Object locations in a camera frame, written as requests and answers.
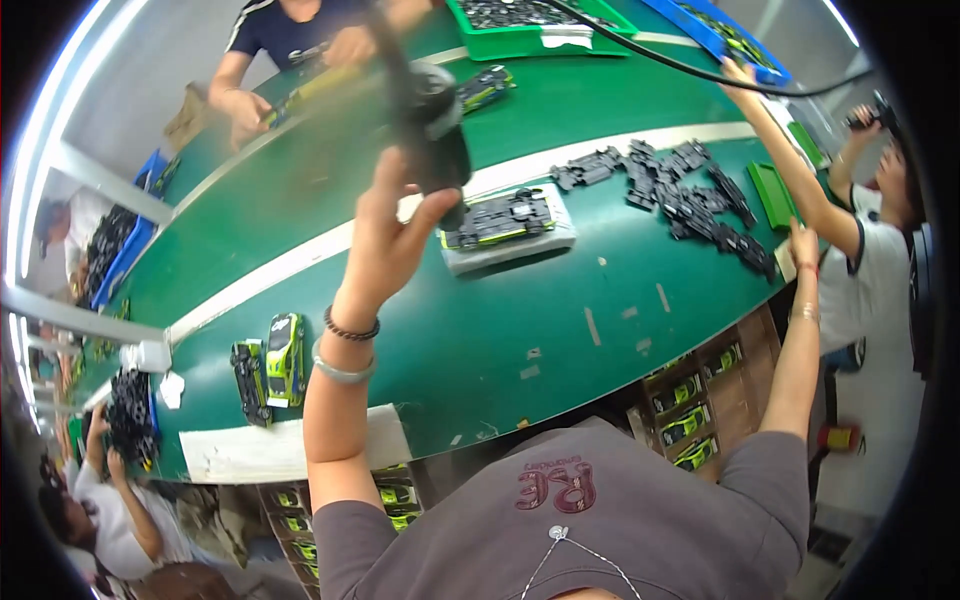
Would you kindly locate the blue bin of toy cars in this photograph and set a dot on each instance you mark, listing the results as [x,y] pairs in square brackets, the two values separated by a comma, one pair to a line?
[720,34]

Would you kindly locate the white foam pad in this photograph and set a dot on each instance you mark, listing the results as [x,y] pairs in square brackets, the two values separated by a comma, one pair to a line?
[517,246]

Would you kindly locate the green bin of black parts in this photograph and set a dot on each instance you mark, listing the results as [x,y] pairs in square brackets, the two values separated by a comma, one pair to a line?
[536,30]

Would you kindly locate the carton of green toy cars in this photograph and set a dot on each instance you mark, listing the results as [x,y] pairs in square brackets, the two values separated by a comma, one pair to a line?
[337,525]
[686,412]

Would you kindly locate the white foam sheet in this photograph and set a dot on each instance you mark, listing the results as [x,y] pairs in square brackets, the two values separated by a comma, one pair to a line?
[289,450]

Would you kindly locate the brown cardboard box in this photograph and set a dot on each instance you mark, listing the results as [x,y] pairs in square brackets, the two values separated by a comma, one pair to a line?
[187,116]

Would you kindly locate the blue bin of black parts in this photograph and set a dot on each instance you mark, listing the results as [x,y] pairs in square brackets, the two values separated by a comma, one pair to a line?
[118,251]

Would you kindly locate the red object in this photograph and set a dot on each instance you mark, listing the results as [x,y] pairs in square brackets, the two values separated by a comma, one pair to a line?
[837,437]

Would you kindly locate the person's left hand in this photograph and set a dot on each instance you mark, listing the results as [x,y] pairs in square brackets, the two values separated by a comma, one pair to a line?
[379,255]

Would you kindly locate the black electric screwdriver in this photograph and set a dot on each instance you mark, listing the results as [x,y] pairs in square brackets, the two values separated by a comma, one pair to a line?
[435,127]

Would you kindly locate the upturned green toy car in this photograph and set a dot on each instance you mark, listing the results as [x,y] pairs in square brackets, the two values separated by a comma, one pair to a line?
[250,382]

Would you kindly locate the green plastic tray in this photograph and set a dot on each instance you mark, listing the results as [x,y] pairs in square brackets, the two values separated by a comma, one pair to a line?
[772,195]
[807,144]

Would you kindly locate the green black toy car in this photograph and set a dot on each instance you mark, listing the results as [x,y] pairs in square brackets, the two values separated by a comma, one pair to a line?
[484,87]

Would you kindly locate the white paper scrap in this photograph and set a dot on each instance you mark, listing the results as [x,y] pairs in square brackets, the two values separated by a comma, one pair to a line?
[172,390]

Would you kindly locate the person's body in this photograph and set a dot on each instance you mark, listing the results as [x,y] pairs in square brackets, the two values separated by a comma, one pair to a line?
[600,525]

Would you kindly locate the pile of black chassis parts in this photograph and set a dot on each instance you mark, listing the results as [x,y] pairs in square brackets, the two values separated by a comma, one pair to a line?
[675,199]

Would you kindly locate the black toy car chassis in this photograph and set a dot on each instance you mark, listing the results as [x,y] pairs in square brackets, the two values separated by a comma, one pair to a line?
[499,217]

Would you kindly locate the person's right fingers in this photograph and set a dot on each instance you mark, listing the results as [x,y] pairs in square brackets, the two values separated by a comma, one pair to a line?
[798,229]

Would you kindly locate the heap of black parts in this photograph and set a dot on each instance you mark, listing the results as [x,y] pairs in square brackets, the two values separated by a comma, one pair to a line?
[131,420]

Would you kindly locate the person's right hand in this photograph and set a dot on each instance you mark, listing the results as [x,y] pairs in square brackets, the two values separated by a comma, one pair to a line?
[804,246]

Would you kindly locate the silver bangle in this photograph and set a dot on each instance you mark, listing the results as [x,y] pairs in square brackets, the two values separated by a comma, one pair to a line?
[341,370]

